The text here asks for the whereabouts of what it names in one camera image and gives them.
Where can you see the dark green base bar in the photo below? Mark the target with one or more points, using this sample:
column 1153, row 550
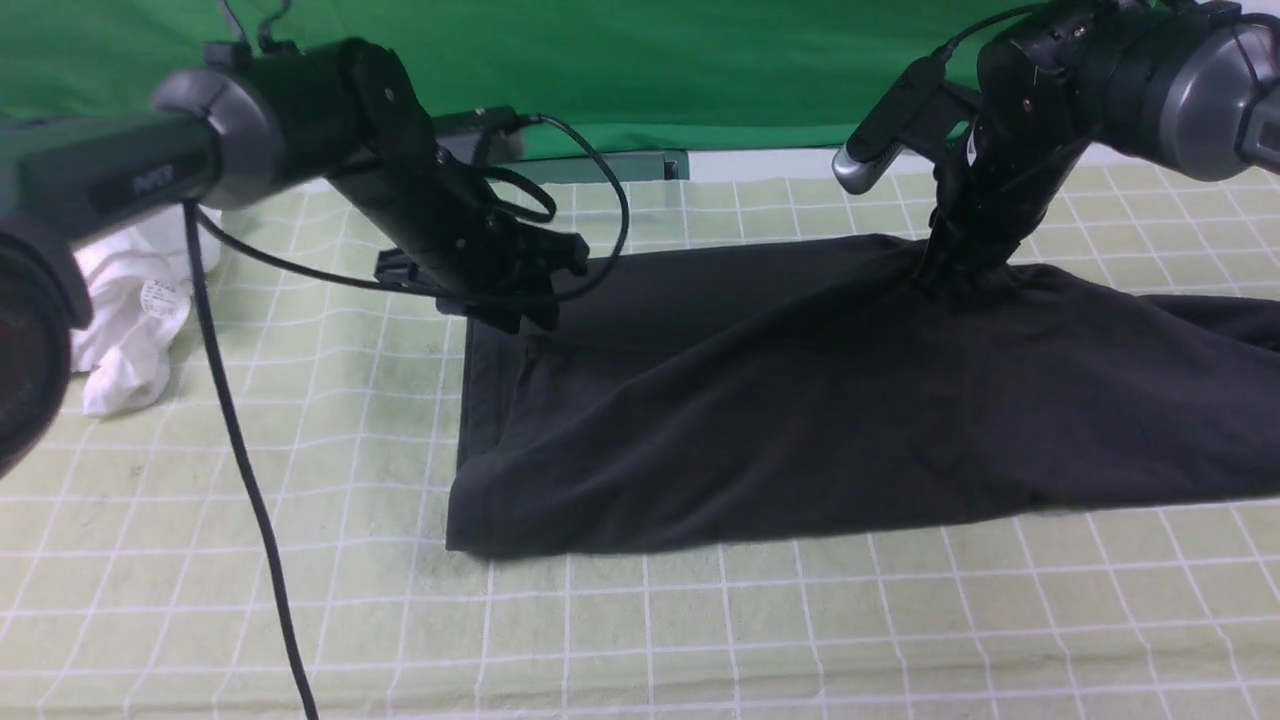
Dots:
column 629, row 167

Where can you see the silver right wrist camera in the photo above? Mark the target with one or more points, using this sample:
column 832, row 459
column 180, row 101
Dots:
column 919, row 112

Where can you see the crumpled white garment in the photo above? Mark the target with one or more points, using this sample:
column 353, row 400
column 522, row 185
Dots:
column 141, row 291

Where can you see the light green checkered tablecloth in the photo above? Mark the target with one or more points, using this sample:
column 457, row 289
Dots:
column 134, row 586

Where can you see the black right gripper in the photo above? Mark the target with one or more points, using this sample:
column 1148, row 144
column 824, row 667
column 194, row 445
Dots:
column 993, row 190

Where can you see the green backdrop cloth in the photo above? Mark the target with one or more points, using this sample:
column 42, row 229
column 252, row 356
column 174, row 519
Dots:
column 628, row 75

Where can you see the dark gray long-sleeve top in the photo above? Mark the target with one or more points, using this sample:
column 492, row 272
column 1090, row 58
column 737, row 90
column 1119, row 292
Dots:
column 807, row 389

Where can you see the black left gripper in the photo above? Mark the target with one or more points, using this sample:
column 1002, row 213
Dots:
column 456, row 241

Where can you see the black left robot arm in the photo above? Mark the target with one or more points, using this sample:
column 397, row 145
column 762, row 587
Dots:
column 240, row 130

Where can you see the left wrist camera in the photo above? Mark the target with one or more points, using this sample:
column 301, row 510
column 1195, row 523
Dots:
column 484, row 137

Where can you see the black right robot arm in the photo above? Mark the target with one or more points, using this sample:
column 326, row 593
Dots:
column 1190, row 87

